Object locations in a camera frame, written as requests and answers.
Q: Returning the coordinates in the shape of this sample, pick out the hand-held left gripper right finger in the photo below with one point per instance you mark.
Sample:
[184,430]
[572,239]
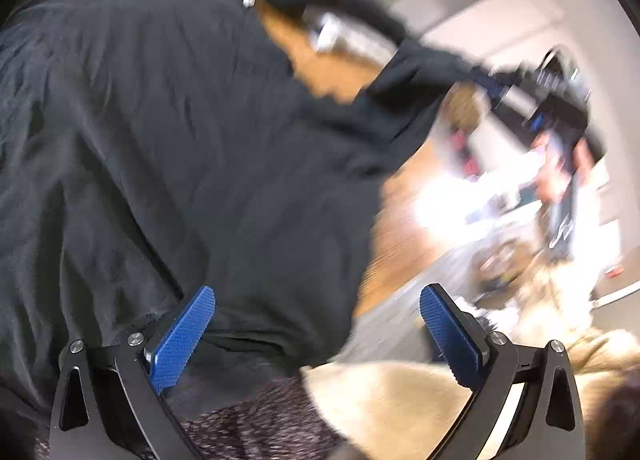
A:
[447,335]

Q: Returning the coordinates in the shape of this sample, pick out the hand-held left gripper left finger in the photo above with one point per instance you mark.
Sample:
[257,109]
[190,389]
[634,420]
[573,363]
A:
[182,335]

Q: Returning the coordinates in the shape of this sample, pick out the folded grey garment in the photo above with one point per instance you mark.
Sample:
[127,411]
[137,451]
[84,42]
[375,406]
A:
[350,40]

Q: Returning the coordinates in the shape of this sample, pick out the black t-shirt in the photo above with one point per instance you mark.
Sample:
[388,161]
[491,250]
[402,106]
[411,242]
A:
[175,140]

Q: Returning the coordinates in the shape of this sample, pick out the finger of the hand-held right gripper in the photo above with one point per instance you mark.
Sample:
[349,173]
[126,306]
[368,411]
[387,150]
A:
[492,85]

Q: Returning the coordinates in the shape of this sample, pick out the person's right hand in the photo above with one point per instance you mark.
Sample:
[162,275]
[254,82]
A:
[550,170]

